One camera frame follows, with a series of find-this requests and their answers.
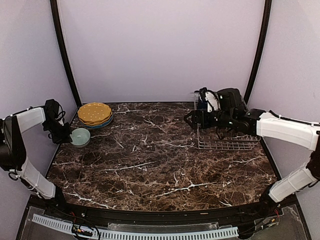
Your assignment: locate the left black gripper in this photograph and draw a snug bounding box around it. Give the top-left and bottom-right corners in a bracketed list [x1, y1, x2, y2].
[42, 118, 73, 144]

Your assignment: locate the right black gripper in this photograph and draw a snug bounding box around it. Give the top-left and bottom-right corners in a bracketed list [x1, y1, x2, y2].
[184, 108, 235, 129]

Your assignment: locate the pale green bowl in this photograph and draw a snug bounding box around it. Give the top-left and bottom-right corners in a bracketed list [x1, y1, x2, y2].
[70, 128, 91, 148]

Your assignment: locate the yellow polka dot plate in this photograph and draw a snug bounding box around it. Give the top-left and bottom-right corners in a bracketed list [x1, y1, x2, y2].
[79, 114, 113, 126]
[77, 102, 112, 121]

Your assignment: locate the blue polka dot plate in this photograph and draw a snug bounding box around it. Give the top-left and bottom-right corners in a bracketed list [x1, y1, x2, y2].
[81, 117, 113, 129]

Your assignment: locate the beige bird pattern plate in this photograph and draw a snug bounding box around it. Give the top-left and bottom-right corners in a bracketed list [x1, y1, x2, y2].
[84, 123, 109, 130]

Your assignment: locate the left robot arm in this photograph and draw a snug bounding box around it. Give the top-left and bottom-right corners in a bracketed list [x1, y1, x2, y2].
[0, 106, 72, 218]

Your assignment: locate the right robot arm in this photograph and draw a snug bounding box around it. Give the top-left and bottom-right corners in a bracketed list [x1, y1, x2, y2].
[184, 107, 320, 217]

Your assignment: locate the dark blue mug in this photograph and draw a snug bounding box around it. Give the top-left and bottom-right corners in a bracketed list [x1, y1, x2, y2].
[197, 97, 208, 111]

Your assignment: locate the wire dish rack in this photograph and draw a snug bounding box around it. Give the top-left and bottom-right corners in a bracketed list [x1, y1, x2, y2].
[194, 90, 261, 151]

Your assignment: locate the black front rail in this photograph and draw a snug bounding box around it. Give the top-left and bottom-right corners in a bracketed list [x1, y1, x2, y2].
[37, 201, 283, 227]

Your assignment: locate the white slotted cable duct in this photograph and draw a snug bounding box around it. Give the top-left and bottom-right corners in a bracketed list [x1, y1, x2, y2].
[32, 214, 239, 240]

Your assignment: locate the left black frame post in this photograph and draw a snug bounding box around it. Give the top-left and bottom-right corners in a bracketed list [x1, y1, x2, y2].
[49, 0, 82, 108]

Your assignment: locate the black frame post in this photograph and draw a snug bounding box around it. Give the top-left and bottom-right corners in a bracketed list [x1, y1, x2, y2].
[243, 0, 273, 104]
[49, 0, 82, 108]

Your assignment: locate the right black frame post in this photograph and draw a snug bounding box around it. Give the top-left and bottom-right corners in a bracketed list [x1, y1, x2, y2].
[243, 0, 273, 104]

